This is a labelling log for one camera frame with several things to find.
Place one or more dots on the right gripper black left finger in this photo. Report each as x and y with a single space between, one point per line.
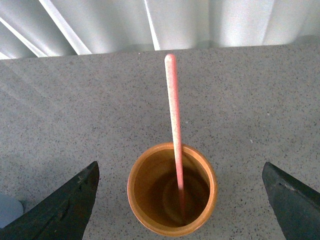
63 215

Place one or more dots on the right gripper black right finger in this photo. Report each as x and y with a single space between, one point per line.
295 204

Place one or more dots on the light blue plastic cup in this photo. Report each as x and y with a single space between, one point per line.
10 210

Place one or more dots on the pink speckled chopstick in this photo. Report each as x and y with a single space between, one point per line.
173 99

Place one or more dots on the orange wooden chopstick holder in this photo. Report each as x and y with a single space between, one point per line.
152 190

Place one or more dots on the white pleated curtain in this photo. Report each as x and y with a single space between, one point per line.
50 28

